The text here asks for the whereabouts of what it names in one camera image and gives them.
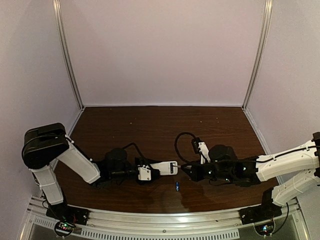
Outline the front aluminium rail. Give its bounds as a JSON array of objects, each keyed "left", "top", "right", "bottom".
[{"left": 17, "top": 196, "right": 311, "bottom": 240}]

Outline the right black camera cable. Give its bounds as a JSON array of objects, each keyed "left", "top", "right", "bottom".
[{"left": 174, "top": 131, "right": 258, "bottom": 167}]

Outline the black camera cable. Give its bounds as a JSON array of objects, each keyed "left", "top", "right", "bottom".
[
  {"left": 109, "top": 142, "right": 151, "bottom": 171},
  {"left": 174, "top": 131, "right": 258, "bottom": 167}
]

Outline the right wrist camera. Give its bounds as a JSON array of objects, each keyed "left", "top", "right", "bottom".
[{"left": 191, "top": 137, "right": 211, "bottom": 165}]

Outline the right aluminium frame post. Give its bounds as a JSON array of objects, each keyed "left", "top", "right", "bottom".
[{"left": 242, "top": 0, "right": 273, "bottom": 111}]

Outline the blue AAA battery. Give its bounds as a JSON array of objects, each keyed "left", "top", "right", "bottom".
[{"left": 175, "top": 181, "right": 180, "bottom": 192}]

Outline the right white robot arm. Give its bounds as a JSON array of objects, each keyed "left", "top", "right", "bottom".
[{"left": 180, "top": 132, "right": 320, "bottom": 215}]

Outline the left aluminium frame post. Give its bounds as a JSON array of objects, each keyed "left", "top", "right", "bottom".
[{"left": 52, "top": 0, "right": 85, "bottom": 110}]

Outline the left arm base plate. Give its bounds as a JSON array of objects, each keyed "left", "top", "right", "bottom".
[{"left": 46, "top": 205, "right": 90, "bottom": 226}]

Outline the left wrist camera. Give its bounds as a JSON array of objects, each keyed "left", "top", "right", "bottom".
[{"left": 137, "top": 166, "right": 152, "bottom": 181}]

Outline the left black camera cable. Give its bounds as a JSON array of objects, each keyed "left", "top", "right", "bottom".
[{"left": 109, "top": 142, "right": 151, "bottom": 171}]

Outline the clear handle screwdriver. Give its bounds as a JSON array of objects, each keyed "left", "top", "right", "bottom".
[{"left": 174, "top": 164, "right": 192, "bottom": 169}]

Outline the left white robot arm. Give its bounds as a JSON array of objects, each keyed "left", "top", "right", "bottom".
[{"left": 21, "top": 122, "right": 161, "bottom": 206}]

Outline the white remote control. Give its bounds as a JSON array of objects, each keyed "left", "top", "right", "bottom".
[{"left": 151, "top": 161, "right": 179, "bottom": 176}]

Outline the aluminium frame post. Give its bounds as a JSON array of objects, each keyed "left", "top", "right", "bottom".
[
  {"left": 242, "top": 0, "right": 273, "bottom": 111},
  {"left": 52, "top": 0, "right": 85, "bottom": 110}
]

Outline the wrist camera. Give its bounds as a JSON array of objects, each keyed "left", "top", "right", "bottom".
[
  {"left": 191, "top": 137, "right": 211, "bottom": 165},
  {"left": 137, "top": 166, "right": 152, "bottom": 181}
]

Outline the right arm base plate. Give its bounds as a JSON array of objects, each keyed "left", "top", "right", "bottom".
[{"left": 238, "top": 205, "right": 282, "bottom": 225}]

